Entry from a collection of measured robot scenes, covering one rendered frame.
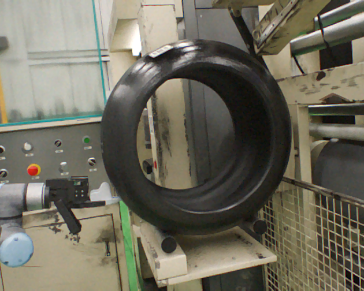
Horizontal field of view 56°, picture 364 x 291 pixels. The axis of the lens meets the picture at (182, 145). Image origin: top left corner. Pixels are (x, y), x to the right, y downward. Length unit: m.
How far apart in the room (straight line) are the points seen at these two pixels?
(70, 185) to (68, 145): 0.58
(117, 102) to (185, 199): 0.49
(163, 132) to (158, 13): 0.44
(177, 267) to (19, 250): 0.41
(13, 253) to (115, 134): 0.37
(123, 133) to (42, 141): 0.72
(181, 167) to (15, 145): 0.71
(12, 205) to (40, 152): 0.58
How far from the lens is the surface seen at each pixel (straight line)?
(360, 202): 0.98
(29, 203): 1.03
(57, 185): 1.02
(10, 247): 0.91
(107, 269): 1.66
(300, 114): 1.46
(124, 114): 0.91
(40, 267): 1.66
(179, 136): 1.32
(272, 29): 1.24
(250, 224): 1.09
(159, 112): 1.30
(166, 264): 1.02
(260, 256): 1.13
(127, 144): 0.91
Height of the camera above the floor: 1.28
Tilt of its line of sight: 6 degrees down
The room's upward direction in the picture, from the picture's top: 6 degrees counter-clockwise
